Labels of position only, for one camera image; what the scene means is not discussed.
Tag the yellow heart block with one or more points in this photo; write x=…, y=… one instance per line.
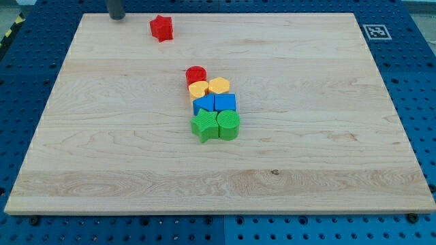
x=198, y=89

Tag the green star block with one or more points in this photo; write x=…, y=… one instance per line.
x=205, y=125

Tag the white fiducial marker tag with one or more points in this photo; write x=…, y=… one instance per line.
x=377, y=32

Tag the light wooden board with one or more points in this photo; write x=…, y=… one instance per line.
x=318, y=130

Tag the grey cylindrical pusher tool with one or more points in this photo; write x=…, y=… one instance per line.
x=116, y=9

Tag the yellow hexagon block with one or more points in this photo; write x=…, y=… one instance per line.
x=219, y=85

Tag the red cylinder block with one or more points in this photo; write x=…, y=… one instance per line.
x=195, y=74

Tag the blue triangle block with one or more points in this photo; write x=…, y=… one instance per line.
x=206, y=102

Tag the green cylinder block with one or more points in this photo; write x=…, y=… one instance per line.
x=229, y=123

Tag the blue cube block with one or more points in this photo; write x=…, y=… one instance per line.
x=225, y=102

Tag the black bolt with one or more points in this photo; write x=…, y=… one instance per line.
x=34, y=220
x=412, y=218

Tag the black bolt front left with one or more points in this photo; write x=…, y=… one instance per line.
x=34, y=220

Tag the black bolt front right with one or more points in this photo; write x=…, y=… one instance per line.
x=412, y=218

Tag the red star block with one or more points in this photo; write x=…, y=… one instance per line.
x=162, y=28

